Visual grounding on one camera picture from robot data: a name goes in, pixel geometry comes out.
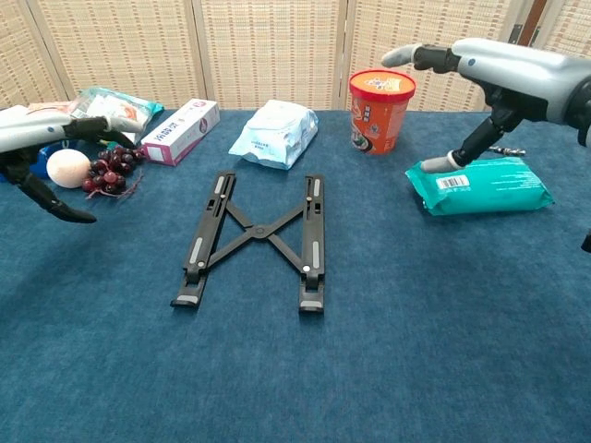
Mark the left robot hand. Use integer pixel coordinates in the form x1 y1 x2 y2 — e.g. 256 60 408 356
0 104 144 224

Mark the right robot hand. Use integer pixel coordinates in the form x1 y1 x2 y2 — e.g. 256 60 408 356
380 37 585 174

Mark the black folding laptop stand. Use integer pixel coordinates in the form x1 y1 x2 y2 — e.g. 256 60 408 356
169 171 327 315

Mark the blue Oreo cookie box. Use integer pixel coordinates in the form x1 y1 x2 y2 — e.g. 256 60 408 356
26 101 70 180

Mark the peach coloured egg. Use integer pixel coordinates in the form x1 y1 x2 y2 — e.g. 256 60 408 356
45 149 92 189

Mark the teal clear snack bag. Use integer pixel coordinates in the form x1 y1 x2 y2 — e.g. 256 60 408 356
68 87 165 147

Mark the dark red grape bunch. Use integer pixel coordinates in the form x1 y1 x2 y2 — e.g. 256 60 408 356
81 143 147 200

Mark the green wet wipes pack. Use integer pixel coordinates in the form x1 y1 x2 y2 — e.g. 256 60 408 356
404 156 555 218

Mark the orange instant noodle cup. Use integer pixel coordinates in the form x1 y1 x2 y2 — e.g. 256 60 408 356
348 68 417 156

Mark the white toothpaste box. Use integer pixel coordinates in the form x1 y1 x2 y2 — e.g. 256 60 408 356
140 99 222 166

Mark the light blue wipes pack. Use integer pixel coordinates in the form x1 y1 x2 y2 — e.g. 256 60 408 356
228 99 320 171

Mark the bamboo folding screen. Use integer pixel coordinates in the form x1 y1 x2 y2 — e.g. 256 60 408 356
0 0 591 112

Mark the blue felt table cover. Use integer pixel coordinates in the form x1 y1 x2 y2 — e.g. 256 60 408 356
0 108 591 443

